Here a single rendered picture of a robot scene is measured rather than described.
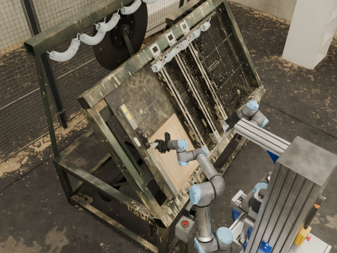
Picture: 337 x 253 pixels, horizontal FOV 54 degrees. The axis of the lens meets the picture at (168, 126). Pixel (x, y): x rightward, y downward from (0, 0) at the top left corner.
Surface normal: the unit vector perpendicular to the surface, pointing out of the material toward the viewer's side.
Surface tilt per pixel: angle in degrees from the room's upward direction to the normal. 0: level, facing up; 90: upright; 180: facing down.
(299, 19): 90
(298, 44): 90
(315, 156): 0
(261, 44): 0
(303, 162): 0
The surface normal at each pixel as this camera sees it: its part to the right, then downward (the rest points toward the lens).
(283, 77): 0.00, -0.71
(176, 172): 0.70, -0.07
